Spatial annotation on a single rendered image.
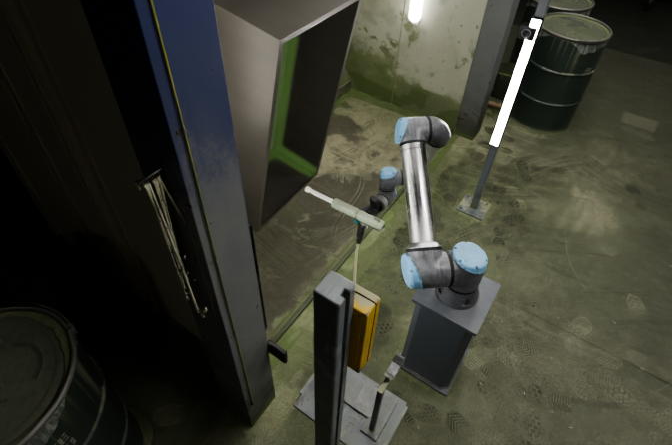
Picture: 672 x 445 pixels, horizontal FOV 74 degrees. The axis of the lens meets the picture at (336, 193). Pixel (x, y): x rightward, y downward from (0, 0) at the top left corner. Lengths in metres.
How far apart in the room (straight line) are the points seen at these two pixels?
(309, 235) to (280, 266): 0.32
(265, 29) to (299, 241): 1.65
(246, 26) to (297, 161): 1.32
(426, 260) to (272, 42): 1.03
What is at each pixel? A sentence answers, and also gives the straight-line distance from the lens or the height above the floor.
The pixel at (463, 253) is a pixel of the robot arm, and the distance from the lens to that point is 1.91.
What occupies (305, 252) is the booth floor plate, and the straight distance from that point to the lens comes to 2.93.
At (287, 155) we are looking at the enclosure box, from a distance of 2.92.
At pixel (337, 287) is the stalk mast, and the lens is 0.83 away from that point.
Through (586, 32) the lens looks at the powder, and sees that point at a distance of 4.32.
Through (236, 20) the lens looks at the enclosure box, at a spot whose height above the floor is 1.66.
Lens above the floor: 2.32
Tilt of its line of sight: 43 degrees down
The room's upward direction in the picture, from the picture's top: 2 degrees clockwise
